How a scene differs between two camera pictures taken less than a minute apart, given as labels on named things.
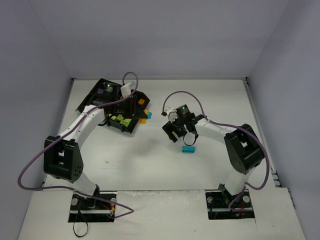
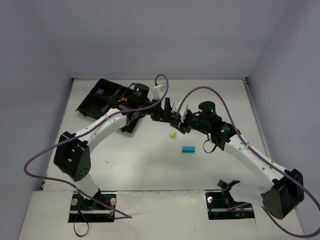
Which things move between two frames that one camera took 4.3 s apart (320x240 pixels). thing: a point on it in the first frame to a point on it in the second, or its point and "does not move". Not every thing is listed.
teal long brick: x=188 y=149 does not move
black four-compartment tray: x=122 y=112 does not move
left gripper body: x=124 y=110 to x=155 y=114
